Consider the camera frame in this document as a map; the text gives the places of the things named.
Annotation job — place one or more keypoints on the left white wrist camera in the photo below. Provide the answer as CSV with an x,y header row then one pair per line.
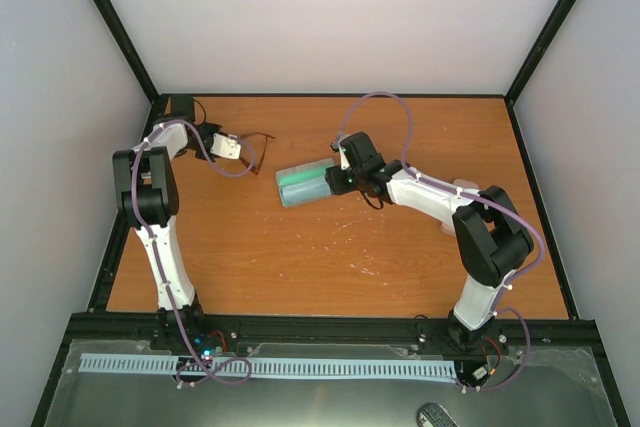
x,y
225,146

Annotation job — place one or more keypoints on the blue cleaning cloth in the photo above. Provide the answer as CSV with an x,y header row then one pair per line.
x,y
304,192

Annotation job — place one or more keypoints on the pink glasses case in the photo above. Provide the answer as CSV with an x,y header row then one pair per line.
x,y
447,228

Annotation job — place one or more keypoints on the black oval remote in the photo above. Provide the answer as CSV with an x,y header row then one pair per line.
x,y
434,415

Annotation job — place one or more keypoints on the brown sunglasses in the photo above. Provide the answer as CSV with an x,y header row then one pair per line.
x,y
253,151

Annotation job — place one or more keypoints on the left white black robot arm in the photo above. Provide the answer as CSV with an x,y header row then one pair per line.
x,y
147,196

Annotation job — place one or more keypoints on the grey glasses case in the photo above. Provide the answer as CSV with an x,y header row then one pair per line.
x,y
303,173

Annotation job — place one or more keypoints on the left black frame post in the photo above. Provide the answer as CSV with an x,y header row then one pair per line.
x,y
120,35

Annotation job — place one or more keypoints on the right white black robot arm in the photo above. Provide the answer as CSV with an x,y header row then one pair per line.
x,y
492,240

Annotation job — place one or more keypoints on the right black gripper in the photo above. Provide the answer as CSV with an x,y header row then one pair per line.
x,y
336,185

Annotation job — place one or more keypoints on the black frame post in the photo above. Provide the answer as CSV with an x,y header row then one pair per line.
x,y
120,35
543,41

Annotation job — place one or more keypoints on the right black frame post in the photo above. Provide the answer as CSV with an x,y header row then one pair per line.
x,y
543,41

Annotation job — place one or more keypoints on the blue slotted cable duct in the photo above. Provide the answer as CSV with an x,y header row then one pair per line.
x,y
273,368

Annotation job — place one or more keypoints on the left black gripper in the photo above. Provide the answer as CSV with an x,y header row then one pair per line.
x,y
211,126

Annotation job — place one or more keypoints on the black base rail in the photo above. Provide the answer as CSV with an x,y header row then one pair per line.
x,y
238,333

